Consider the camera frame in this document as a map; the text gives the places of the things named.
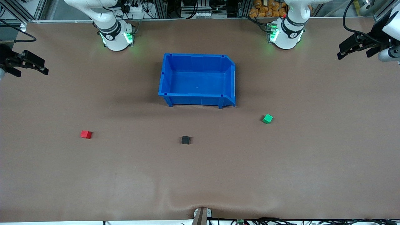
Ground orange snack bag pile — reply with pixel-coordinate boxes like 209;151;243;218
249;0;288;18

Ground white power strip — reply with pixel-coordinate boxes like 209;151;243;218
123;3;147;20

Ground brown table mat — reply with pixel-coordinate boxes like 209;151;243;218
0;17;400;223

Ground white socket strip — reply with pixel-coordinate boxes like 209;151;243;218
194;11;227;18

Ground blue plastic storage bin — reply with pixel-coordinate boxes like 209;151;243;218
158;52;236;109

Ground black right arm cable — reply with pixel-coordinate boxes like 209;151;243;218
0;19;37;43

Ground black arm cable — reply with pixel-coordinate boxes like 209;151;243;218
0;19;37;43
343;0;380;43

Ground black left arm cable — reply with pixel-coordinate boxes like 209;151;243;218
343;0;380;43

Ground brown camera mount post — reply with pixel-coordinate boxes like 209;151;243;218
192;207;212;225

